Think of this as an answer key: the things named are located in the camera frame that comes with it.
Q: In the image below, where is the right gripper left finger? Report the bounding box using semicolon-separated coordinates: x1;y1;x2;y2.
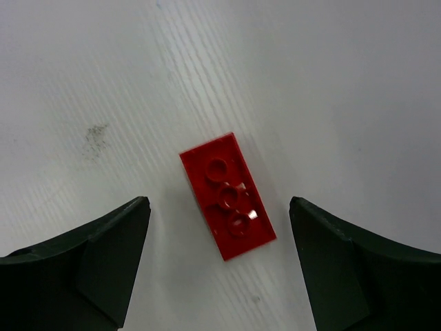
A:
1;197;151;330

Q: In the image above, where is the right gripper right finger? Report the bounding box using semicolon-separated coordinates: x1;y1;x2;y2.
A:
289;197;440;330

